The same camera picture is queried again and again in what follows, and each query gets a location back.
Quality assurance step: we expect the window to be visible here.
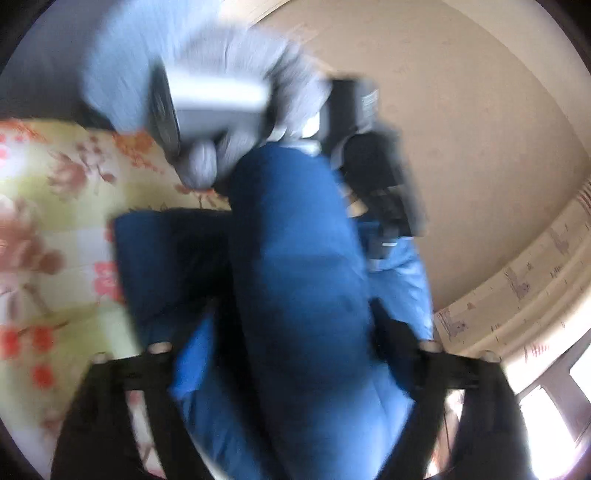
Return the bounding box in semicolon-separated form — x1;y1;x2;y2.
515;342;591;462

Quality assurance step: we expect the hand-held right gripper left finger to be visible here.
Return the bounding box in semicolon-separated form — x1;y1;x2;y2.
51;318;218;480

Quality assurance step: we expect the person's left forearm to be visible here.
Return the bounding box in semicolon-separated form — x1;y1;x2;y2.
83;0;195;134

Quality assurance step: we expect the blue quilted jacket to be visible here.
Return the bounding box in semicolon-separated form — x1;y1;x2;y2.
113;143;435;480

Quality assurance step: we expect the floral bed sheet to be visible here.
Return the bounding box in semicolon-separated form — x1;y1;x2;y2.
0;117;232;480

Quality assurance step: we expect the patterned curtain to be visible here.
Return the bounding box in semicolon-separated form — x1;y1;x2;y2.
431;180;591;370

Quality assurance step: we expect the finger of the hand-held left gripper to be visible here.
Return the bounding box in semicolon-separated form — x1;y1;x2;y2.
367;191;414;265

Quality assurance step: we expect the person's left hand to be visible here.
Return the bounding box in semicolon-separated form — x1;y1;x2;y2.
175;28;333;190

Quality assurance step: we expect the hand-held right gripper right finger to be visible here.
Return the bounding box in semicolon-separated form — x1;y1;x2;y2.
369;300;532;480

